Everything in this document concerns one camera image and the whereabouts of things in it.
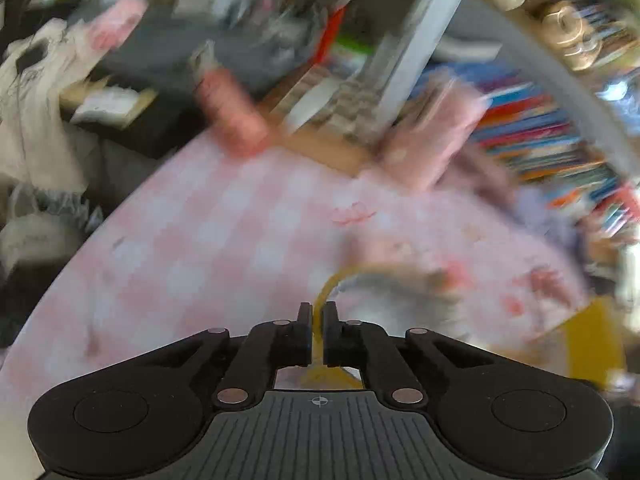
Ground row of colourful books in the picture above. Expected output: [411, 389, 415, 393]
[470, 77, 640, 226]

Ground white plastic case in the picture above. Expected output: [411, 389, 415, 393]
[285, 80, 341, 133]

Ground yellow cardboard box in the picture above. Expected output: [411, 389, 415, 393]
[560, 297, 628, 393]

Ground white shelf unit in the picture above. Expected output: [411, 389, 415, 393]
[30, 0, 640, 181]

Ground red tassel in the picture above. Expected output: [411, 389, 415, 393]
[315, 0, 351, 66]

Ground pink sticker-covered cylinder bin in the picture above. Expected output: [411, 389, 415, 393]
[377, 80, 490, 195]

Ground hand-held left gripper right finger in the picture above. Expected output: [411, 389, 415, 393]
[322, 301, 493, 408]

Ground gray clothing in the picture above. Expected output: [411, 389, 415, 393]
[95, 10, 311, 93]

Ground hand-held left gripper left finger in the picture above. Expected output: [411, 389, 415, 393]
[145, 302, 314, 409]

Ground yellow tape roll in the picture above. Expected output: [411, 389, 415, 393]
[306, 264, 463, 391]

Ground pink water bottle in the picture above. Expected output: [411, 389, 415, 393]
[194, 67, 275, 160]

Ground pink checked tablecloth desktop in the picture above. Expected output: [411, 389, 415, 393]
[0, 125, 601, 401]

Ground pink glove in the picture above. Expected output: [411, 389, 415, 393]
[87, 0, 149, 53]

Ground black electric piano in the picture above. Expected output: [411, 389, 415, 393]
[60, 75, 211, 161]

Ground retro gold radio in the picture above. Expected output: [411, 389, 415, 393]
[542, 0, 607, 72]

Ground wooden tray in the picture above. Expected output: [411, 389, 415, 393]
[62, 82, 156, 128]

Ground wooden chessboard box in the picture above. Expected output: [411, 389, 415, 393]
[260, 60, 396, 177]

